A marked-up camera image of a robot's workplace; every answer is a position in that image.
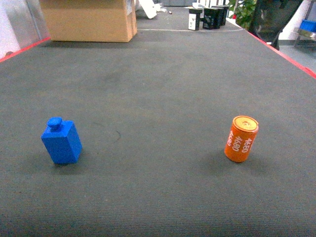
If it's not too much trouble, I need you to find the large cardboard box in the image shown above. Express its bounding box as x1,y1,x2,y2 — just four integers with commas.
39,0,137,42

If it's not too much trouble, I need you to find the green potted plant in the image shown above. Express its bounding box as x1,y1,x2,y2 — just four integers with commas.
227,0,257,30

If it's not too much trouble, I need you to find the blue bottle-shaped block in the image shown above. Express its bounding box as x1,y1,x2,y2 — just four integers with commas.
41,117,82,164

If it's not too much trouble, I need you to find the orange cylindrical cap 4680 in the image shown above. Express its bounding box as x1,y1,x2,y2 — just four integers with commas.
224,116,259,163

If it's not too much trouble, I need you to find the black and white small box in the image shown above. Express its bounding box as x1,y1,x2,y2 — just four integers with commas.
188,8,201,31

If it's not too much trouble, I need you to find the black box middle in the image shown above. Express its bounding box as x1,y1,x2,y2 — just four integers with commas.
203,7,220,30

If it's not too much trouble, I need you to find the dark grey conveyor mat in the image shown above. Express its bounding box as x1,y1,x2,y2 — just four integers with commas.
0,8,316,237

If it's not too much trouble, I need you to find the black box rear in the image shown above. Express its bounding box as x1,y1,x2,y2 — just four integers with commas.
213,5,229,27

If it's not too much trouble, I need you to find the white foam piece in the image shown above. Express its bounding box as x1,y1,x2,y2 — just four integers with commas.
138,0,157,19

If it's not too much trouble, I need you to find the black mesh office chair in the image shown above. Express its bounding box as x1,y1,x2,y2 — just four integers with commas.
248,0,302,50

